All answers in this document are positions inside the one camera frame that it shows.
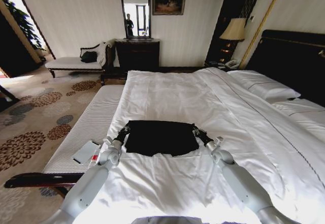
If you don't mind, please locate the cream shade table lamp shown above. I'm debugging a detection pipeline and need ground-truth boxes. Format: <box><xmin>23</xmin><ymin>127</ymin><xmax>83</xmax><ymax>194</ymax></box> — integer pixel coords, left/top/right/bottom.
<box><xmin>218</xmin><ymin>18</ymin><xmax>247</xmax><ymax>57</ymax></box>

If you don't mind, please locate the black bag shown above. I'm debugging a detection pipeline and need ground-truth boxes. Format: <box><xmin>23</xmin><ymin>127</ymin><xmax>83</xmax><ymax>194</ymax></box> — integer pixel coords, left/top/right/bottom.
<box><xmin>80</xmin><ymin>50</ymin><xmax>99</xmax><ymax>62</ymax></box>

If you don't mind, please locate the dark side table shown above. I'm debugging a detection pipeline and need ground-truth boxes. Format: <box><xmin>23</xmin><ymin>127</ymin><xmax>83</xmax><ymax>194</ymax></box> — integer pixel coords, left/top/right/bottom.
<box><xmin>0</xmin><ymin>83</ymin><xmax>21</xmax><ymax>112</ymax></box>

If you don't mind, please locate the black headboard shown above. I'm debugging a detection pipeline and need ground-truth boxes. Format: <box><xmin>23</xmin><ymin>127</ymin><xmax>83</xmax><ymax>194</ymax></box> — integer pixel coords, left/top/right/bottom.
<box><xmin>245</xmin><ymin>29</ymin><xmax>325</xmax><ymax>108</ymax></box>

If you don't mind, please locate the dark nightstand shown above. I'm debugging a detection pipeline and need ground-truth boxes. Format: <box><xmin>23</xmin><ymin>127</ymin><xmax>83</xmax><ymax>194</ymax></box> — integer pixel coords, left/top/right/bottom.
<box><xmin>204</xmin><ymin>59</ymin><xmax>239</xmax><ymax>71</ymax></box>

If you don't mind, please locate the white chaise longue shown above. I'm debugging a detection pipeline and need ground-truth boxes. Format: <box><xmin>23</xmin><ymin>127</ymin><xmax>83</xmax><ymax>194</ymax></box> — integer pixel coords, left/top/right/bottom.
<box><xmin>45</xmin><ymin>40</ymin><xmax>117</xmax><ymax>78</ymax></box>

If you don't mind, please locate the white cloth on chaise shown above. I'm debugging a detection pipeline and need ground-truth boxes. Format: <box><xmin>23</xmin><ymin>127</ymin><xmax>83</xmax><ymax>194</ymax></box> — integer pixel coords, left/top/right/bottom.
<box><xmin>95</xmin><ymin>42</ymin><xmax>108</xmax><ymax>66</ymax></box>

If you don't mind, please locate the person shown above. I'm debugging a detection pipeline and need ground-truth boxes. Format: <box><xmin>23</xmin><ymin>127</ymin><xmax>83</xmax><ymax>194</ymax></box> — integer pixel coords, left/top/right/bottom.
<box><xmin>125</xmin><ymin>13</ymin><xmax>135</xmax><ymax>37</ymax></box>

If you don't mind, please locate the white telephone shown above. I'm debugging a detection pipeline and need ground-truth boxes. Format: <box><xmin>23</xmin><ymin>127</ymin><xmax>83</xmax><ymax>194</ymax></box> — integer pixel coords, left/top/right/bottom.
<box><xmin>224</xmin><ymin>59</ymin><xmax>240</xmax><ymax>69</ymax></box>

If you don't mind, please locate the dark wooden bed frame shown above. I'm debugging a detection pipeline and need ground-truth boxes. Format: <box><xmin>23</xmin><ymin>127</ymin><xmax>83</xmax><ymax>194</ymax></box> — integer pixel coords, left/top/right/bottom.
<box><xmin>4</xmin><ymin>172</ymin><xmax>85</xmax><ymax>198</ymax></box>

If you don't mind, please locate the pale flat tablet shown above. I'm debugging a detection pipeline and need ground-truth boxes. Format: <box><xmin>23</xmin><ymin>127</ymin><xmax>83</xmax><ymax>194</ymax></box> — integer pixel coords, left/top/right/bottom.
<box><xmin>72</xmin><ymin>140</ymin><xmax>102</xmax><ymax>164</ymax></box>

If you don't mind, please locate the white ribbed mattress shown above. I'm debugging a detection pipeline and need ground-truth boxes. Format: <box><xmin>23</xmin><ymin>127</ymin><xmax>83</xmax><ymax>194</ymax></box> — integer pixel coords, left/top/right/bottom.
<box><xmin>42</xmin><ymin>84</ymin><xmax>125</xmax><ymax>174</ymax></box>

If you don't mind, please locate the dark framed wall mirror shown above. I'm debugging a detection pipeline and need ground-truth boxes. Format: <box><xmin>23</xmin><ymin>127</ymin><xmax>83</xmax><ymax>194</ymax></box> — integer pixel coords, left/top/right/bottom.
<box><xmin>118</xmin><ymin>0</ymin><xmax>152</xmax><ymax>40</ymax></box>

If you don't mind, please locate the white pillow with dark stripe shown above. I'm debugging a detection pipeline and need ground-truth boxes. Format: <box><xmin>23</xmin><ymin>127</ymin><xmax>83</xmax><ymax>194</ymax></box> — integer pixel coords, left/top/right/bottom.
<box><xmin>271</xmin><ymin>97</ymin><xmax>325</xmax><ymax>136</ymax></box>
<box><xmin>227</xmin><ymin>69</ymin><xmax>302</xmax><ymax>102</ymax></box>

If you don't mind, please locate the dark wooden dresser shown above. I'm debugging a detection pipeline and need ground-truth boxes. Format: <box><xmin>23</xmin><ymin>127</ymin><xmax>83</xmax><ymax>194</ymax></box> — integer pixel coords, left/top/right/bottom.
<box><xmin>114</xmin><ymin>38</ymin><xmax>161</xmax><ymax>72</ymax></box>

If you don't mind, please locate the white duvet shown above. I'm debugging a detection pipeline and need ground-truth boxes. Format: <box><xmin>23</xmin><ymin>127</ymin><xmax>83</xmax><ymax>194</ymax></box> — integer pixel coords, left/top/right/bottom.
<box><xmin>72</xmin><ymin>68</ymin><xmax>325</xmax><ymax>224</ymax></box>

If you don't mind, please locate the black garment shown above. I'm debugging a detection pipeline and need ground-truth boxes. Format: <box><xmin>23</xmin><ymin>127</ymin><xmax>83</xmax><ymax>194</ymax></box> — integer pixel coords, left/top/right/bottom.
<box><xmin>123</xmin><ymin>119</ymin><xmax>201</xmax><ymax>157</ymax></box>

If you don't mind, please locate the green potted plant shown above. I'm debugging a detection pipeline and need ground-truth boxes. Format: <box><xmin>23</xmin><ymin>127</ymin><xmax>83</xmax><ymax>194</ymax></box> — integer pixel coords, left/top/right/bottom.
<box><xmin>1</xmin><ymin>0</ymin><xmax>46</xmax><ymax>51</ymax></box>

